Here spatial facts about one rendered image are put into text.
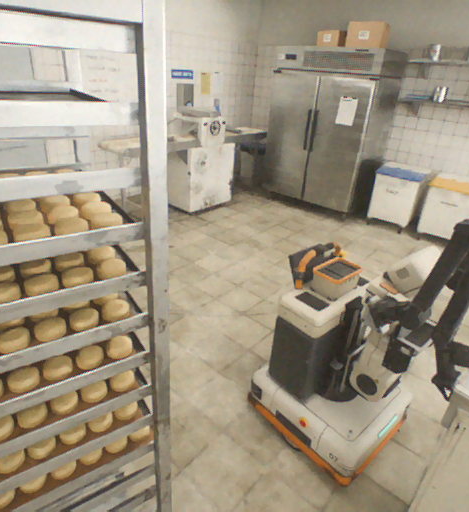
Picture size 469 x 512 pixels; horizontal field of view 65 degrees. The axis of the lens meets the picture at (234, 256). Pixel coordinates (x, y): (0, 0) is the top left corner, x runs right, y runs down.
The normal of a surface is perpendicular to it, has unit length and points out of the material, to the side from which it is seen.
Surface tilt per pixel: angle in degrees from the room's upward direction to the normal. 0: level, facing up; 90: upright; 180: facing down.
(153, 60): 90
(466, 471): 90
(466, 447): 90
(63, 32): 90
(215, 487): 0
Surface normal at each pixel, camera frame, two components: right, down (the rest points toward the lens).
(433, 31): -0.65, 0.31
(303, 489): 0.07, -0.89
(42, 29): 0.56, 0.41
